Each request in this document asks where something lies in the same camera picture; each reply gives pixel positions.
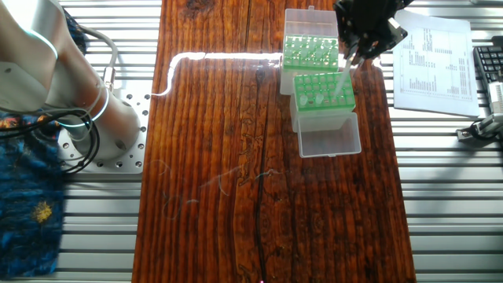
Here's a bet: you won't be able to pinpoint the clear box with green rack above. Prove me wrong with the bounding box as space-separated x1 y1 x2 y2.
279 6 341 95
289 71 362 159

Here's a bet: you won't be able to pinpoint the printed white paper sheet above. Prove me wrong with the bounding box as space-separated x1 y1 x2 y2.
391 7 481 118

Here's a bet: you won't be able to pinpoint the grey robot cable with connector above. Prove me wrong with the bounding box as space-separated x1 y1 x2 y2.
78 25 119 90

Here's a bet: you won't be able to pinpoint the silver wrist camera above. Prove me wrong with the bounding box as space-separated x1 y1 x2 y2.
387 16 402 35

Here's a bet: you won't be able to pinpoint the blue starry painted cloth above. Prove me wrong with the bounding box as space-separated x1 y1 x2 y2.
0 7 88 281

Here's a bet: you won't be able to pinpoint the silver camera on stand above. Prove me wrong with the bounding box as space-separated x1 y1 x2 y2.
486 80 503 115

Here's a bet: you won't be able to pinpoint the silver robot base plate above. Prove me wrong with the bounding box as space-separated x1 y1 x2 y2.
57 88 149 175

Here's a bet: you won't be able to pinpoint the black keyboard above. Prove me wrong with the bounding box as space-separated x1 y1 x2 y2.
472 45 503 86

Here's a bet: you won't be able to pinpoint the aluminium camera bracket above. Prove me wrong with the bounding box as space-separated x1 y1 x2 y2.
455 113 503 142

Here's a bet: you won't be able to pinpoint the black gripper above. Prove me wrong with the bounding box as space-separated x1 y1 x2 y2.
333 0 413 67

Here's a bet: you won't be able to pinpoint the brown wooden board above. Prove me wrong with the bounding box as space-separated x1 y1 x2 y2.
131 0 417 283

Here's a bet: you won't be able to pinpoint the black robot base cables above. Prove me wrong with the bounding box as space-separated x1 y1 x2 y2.
0 108 101 175

